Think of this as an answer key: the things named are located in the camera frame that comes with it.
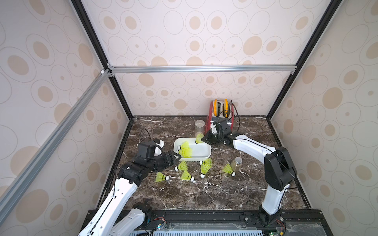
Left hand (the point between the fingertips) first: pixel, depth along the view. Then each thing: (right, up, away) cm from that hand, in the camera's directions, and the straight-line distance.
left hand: (180, 158), depth 70 cm
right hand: (+9, +7, +19) cm, 22 cm away
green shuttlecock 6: (0, -9, +19) cm, 21 cm away
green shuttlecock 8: (+13, -10, +17) cm, 24 cm away
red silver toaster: (+25, +27, +30) cm, 48 cm away
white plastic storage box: (+11, -1, +29) cm, 31 cm away
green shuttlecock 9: (+27, -10, +17) cm, 34 cm away
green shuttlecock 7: (+14, -7, +20) cm, 25 cm away
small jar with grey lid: (+31, -6, +13) cm, 34 cm away
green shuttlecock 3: (+10, +9, +22) cm, 26 cm away
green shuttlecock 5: (+2, -13, +15) cm, 20 cm away
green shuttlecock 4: (-12, -13, +14) cm, 23 cm away
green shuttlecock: (+1, +2, +28) cm, 28 cm away
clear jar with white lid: (+10, +16, +25) cm, 31 cm away
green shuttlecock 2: (+1, -1, +25) cm, 26 cm away
